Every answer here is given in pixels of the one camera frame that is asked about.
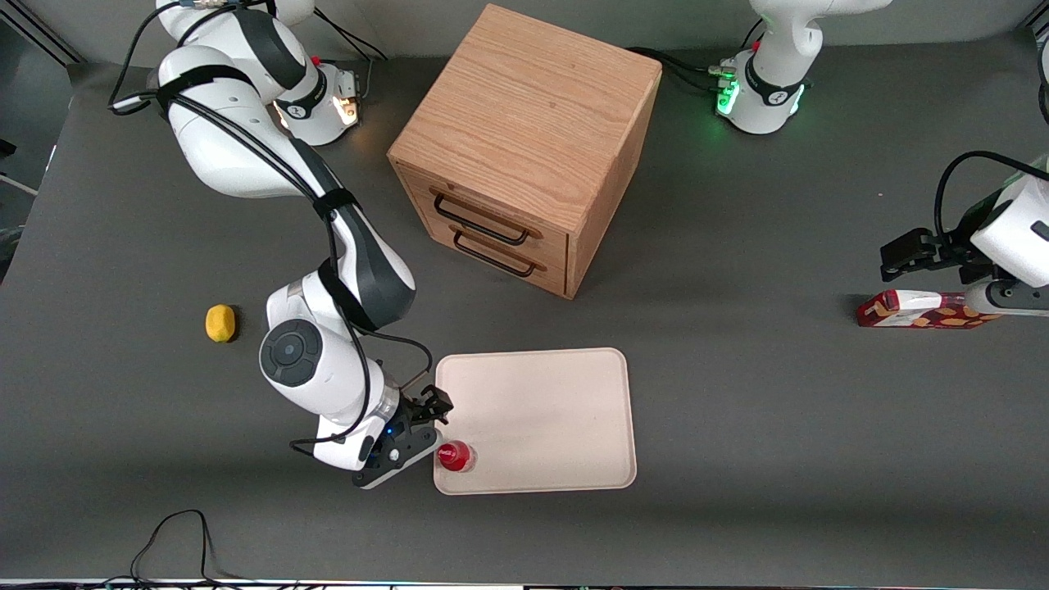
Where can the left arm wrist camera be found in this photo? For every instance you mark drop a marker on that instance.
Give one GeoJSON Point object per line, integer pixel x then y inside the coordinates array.
{"type": "Point", "coordinates": [1016, 299]}

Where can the wooden drawer front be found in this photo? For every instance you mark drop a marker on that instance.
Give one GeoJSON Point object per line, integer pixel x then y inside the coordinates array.
{"type": "Point", "coordinates": [553, 279]}
{"type": "Point", "coordinates": [553, 244]}

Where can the red tartan cookie box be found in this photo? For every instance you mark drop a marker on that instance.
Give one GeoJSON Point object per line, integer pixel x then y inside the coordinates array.
{"type": "Point", "coordinates": [910, 315]}

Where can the dark metal rail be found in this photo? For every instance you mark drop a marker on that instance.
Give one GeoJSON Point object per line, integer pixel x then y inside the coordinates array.
{"type": "Point", "coordinates": [41, 37]}

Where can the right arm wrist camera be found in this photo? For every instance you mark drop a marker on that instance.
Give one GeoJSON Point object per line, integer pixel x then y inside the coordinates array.
{"type": "Point", "coordinates": [401, 455]}

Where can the yellow lemon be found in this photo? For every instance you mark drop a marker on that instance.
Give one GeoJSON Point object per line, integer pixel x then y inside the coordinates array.
{"type": "Point", "coordinates": [220, 324]}

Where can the red coke bottle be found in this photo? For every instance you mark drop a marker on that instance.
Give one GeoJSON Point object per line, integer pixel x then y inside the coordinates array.
{"type": "Point", "coordinates": [456, 456]}

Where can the wooden drawer cabinet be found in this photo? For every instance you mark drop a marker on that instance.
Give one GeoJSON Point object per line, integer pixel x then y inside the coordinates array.
{"type": "Point", "coordinates": [533, 115]}

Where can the cream rectangular tray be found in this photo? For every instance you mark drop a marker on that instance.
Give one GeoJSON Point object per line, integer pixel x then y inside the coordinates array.
{"type": "Point", "coordinates": [541, 418]}

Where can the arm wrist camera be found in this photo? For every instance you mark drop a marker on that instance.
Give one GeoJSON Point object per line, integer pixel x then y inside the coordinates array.
{"type": "Point", "coordinates": [1016, 299]}
{"type": "Point", "coordinates": [401, 455]}

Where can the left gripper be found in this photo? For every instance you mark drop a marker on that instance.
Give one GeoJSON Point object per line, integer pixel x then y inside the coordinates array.
{"type": "Point", "coordinates": [960, 249]}

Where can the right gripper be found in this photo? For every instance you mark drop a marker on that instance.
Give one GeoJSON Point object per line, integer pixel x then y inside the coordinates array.
{"type": "Point", "coordinates": [420, 411]}

